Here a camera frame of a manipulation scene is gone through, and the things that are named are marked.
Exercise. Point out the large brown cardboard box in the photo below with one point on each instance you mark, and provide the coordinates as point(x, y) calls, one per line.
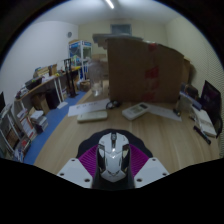
point(130, 70)

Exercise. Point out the white paper sheet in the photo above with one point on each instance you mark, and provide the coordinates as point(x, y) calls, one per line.
point(86, 108)
point(165, 111)

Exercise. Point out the round wall clock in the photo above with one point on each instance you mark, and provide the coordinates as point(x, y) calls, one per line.
point(69, 34)

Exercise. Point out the small brown cardboard box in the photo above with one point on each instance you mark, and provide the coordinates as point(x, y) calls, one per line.
point(187, 71)

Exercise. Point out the black tripod stand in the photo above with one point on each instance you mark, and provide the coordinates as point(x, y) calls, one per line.
point(70, 80)

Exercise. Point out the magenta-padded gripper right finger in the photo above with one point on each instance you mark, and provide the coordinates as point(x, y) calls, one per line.
point(151, 170)

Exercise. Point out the cardboard box under desk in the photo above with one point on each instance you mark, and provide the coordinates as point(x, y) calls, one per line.
point(40, 102)

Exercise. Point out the white open book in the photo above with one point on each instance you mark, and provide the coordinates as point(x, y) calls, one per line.
point(206, 121)

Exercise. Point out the small black object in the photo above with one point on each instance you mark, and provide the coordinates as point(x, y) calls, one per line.
point(177, 112)

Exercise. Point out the blue and white cabinet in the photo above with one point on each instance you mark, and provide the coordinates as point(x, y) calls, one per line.
point(80, 53)

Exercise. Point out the white and black computer mouse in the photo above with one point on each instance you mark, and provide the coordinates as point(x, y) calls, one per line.
point(113, 160)

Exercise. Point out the low shelf unit with books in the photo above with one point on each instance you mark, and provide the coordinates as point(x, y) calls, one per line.
point(15, 133)

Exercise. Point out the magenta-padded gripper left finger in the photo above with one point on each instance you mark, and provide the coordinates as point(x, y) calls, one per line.
point(75, 171)

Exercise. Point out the clear glass jar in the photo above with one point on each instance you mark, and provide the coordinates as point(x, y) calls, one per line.
point(96, 80)

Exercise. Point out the stack of books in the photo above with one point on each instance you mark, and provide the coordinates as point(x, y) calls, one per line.
point(39, 120)

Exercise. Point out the black office chair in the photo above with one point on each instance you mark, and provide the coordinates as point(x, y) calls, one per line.
point(218, 126)

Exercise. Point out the ceiling tube light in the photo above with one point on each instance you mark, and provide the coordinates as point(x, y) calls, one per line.
point(109, 4)

